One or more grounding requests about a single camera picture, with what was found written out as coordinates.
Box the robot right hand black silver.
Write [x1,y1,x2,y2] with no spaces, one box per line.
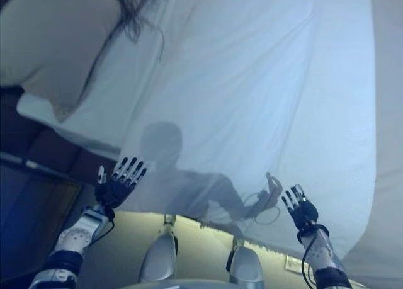
[281,184,319,232]

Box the robot left hand black silver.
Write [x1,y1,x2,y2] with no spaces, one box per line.
[94,156,149,207]

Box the white duvet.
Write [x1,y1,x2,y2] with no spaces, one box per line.
[118,0,379,241]

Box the silver robot right leg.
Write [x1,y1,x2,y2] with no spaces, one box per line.
[225,237,264,286]

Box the silver robot leg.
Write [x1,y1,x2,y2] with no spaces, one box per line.
[138,213,178,284]
[225,237,264,286]

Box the silver robot left leg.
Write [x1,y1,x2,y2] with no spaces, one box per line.
[138,213,178,284]

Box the glass top wooden nightstand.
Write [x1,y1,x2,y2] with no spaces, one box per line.
[0,150,83,280]

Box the white fitted sheet mattress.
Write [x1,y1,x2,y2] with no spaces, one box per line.
[15,0,196,164]

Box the grey robot torso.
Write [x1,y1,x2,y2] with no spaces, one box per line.
[132,280,253,289]

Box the large beige pillow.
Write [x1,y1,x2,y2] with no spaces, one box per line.
[0,0,127,123]

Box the macrame fringed cushion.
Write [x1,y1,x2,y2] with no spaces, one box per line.
[103,0,178,64]

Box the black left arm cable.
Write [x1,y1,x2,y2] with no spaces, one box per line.
[90,207,116,246]

